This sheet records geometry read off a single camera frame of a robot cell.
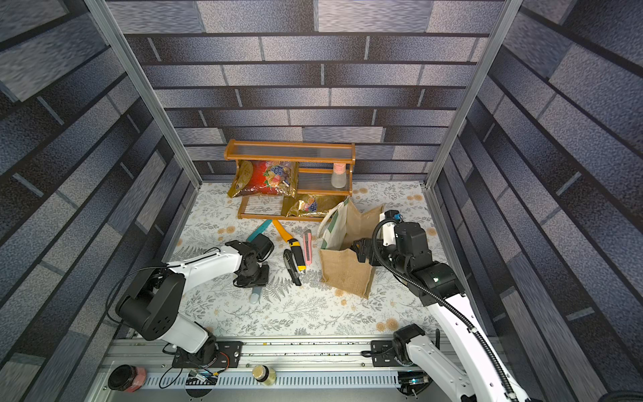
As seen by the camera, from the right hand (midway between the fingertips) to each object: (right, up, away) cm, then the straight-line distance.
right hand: (367, 241), depth 71 cm
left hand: (-34, -18, +17) cm, 42 cm away
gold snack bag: (-19, +10, +33) cm, 39 cm away
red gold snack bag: (-35, +21, +23) cm, 47 cm away
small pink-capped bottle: (-7, +21, +24) cm, 33 cm away
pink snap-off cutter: (-19, -5, +26) cm, 33 cm away
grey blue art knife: (-37, -21, +13) cm, 45 cm away
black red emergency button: (-66, -36, -5) cm, 76 cm away
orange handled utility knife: (-24, -6, +26) cm, 36 cm away
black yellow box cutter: (-24, -11, +22) cm, 34 cm away
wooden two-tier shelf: (-13, +26, +31) cm, 43 cm away
